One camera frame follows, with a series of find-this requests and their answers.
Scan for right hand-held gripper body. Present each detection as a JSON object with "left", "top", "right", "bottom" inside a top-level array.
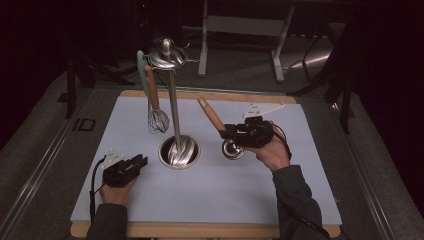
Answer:
[{"left": 228, "top": 102, "right": 287, "bottom": 149}]

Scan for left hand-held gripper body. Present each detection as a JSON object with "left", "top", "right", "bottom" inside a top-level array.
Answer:
[{"left": 100, "top": 149, "right": 138, "bottom": 188}]

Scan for wooden-handled steel ladle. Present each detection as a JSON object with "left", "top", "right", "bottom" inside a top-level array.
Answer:
[{"left": 196, "top": 97, "right": 248, "bottom": 161}]

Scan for steel utensil rack stand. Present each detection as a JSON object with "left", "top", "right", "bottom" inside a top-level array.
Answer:
[{"left": 146, "top": 37, "right": 202, "bottom": 170}]

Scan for green-handled wire whisk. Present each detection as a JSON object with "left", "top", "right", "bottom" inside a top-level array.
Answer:
[{"left": 136, "top": 50, "right": 168, "bottom": 135}]

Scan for person's left hand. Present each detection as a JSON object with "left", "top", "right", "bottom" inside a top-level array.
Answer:
[{"left": 99, "top": 178, "right": 136, "bottom": 208}]

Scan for person's right hand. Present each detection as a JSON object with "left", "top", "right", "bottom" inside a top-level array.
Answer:
[{"left": 244, "top": 134, "right": 292, "bottom": 173}]

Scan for white table mat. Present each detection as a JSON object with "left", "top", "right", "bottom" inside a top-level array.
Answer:
[{"left": 70, "top": 95, "right": 343, "bottom": 226}]

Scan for black metal stand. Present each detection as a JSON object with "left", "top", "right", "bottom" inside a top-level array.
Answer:
[
  {"left": 58, "top": 56, "right": 134, "bottom": 119},
  {"left": 288, "top": 59, "right": 354, "bottom": 134}
]

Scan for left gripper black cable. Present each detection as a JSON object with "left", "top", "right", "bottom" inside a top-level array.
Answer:
[{"left": 89, "top": 156, "right": 107, "bottom": 224}]

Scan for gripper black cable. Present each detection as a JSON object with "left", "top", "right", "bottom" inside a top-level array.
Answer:
[
  {"left": 89, "top": 156, "right": 107, "bottom": 224},
  {"left": 271, "top": 123, "right": 332, "bottom": 240}
]

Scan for white metal desk frame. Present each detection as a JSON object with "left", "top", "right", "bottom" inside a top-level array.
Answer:
[{"left": 198, "top": 0, "right": 296, "bottom": 83}]

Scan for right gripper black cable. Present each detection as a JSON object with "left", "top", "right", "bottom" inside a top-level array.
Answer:
[{"left": 271, "top": 123, "right": 332, "bottom": 240}]

